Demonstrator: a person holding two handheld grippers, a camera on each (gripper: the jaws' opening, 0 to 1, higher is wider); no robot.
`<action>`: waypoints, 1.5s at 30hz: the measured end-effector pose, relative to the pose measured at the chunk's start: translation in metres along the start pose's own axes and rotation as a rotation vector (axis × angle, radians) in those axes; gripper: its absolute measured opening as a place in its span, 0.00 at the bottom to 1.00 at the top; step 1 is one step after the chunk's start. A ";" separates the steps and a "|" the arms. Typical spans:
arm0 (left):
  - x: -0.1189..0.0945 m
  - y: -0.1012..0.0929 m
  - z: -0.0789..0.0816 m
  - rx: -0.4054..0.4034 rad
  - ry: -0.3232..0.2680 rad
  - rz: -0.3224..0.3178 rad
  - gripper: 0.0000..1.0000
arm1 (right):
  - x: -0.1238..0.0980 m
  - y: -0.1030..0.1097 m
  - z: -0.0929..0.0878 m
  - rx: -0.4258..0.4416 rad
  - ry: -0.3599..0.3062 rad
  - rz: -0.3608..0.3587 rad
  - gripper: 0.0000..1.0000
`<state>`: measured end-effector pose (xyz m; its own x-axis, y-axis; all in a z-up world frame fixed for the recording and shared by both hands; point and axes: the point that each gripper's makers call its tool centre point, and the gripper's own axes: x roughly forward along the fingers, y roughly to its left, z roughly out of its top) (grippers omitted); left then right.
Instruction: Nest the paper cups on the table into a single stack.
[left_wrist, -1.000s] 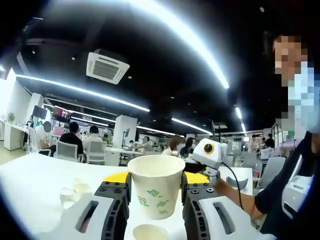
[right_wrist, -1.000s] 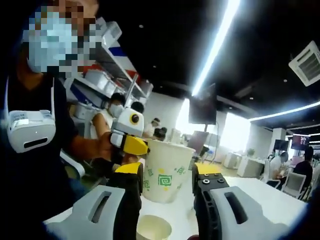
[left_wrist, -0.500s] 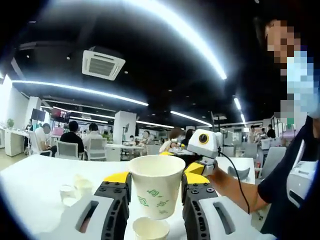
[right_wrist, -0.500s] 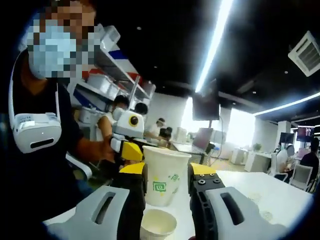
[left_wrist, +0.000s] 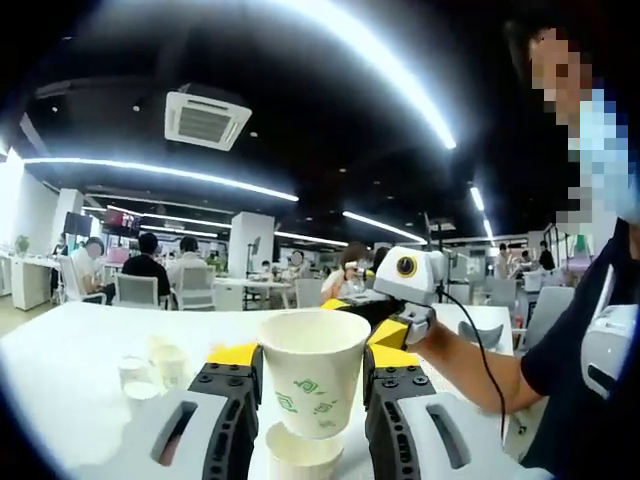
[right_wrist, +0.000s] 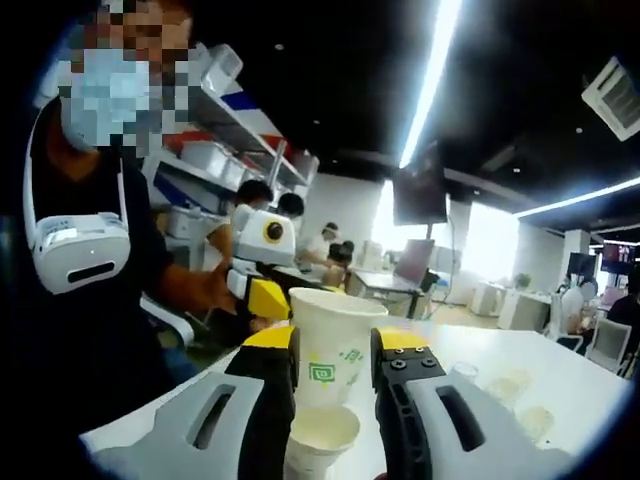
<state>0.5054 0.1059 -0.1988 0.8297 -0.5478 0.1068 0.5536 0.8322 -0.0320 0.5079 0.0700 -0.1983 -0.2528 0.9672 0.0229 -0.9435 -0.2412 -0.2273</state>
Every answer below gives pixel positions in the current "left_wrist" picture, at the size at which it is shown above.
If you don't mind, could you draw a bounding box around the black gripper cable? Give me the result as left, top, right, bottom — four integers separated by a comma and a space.
438, 287, 507, 444

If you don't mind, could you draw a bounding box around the black tripod stand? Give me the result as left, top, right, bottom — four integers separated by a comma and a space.
247, 234, 262, 281

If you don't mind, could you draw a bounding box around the black monitor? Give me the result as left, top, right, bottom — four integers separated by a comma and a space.
64, 211, 95, 235

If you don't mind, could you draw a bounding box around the white grey worn device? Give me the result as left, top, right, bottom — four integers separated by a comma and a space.
582, 302, 640, 401

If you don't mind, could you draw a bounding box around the person's right hand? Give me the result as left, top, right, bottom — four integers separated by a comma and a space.
408, 319, 455, 359

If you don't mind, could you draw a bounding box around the white low cabinet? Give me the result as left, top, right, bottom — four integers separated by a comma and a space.
0, 252, 56, 311

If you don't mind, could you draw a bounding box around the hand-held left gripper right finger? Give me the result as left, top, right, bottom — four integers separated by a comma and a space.
363, 342, 554, 480

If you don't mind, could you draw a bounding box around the person's head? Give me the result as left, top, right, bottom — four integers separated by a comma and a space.
503, 17, 551, 69

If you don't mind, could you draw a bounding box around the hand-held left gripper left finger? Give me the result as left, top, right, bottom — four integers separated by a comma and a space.
74, 339, 264, 480

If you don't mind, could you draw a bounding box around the wall screen with red picture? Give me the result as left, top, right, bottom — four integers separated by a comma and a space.
104, 208, 144, 230

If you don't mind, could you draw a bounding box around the ceiling air conditioner unit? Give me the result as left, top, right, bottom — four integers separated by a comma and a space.
163, 89, 253, 151

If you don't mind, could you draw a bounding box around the nested paper cup stack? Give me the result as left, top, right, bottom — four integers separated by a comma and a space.
263, 421, 347, 480

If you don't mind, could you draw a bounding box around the grey office chair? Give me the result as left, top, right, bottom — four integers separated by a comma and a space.
527, 285, 576, 351

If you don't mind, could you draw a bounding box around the white table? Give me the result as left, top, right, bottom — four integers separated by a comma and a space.
0, 299, 524, 480

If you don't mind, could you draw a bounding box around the black overhead stand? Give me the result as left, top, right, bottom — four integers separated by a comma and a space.
423, 212, 457, 251

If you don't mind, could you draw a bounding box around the white office chair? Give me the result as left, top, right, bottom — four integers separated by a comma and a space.
113, 273, 160, 309
57, 254, 109, 305
177, 265, 217, 311

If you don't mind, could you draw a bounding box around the grey curved chair back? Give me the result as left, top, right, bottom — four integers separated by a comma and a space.
457, 319, 506, 347

